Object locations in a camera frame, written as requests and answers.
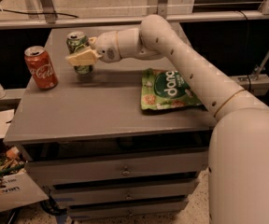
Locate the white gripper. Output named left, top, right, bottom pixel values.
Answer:
left=65, top=31, right=121, bottom=66

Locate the green soda can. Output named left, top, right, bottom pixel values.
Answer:
left=66, top=31, right=93, bottom=75

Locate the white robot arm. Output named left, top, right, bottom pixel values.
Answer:
left=66, top=15, right=269, bottom=224

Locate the red coke can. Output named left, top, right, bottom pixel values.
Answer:
left=24, top=46, right=58, bottom=90

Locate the green chips bag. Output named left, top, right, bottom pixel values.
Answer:
left=141, top=68, right=202, bottom=110

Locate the grey drawer cabinet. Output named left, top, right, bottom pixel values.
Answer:
left=4, top=29, right=216, bottom=220

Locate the white cardboard box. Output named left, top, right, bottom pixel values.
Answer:
left=0, top=169, right=48, bottom=213

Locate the metal frame rail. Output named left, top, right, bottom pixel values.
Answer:
left=0, top=10, right=269, bottom=30

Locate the black cable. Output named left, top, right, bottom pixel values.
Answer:
left=0, top=7, right=79, bottom=20

